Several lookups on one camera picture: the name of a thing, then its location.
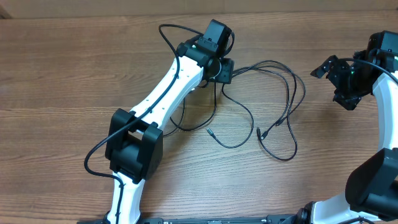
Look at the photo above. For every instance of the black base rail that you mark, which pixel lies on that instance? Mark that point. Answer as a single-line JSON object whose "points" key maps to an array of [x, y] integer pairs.
{"points": [[269, 219]]}

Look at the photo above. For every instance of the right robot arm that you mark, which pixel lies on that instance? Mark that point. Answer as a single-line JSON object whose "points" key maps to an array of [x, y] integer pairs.
{"points": [[371, 190]]}

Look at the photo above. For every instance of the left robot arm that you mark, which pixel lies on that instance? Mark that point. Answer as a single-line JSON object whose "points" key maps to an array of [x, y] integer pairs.
{"points": [[135, 144]]}

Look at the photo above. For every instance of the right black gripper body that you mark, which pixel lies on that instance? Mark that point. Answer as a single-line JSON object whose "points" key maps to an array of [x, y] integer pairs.
{"points": [[350, 84]]}

